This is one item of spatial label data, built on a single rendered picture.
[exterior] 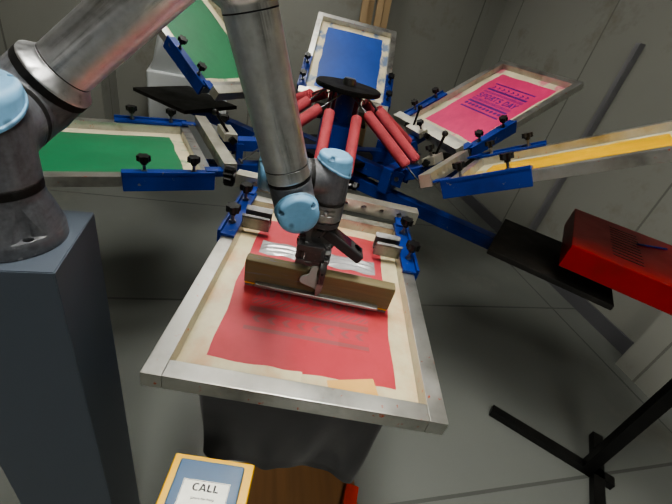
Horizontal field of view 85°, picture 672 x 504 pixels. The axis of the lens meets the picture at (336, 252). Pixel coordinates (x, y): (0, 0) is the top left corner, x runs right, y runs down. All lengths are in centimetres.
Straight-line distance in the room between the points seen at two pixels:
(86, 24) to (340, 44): 240
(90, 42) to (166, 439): 150
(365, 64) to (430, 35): 210
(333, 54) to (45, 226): 244
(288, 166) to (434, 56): 442
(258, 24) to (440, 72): 453
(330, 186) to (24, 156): 49
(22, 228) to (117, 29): 32
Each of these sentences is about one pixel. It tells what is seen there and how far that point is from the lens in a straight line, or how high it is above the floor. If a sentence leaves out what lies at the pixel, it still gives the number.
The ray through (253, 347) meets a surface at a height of 95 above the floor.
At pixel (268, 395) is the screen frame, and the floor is 99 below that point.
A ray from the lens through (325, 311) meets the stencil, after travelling 97.
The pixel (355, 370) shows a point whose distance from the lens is 86.
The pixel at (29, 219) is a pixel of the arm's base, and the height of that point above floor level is 126.
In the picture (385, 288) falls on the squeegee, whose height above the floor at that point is 105.
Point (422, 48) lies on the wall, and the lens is 488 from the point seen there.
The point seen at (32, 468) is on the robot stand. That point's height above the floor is 67.
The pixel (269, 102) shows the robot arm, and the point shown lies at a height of 147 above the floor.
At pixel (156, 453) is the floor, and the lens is 182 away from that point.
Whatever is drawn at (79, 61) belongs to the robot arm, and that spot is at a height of 145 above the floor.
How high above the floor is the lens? 159
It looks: 32 degrees down
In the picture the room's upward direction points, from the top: 15 degrees clockwise
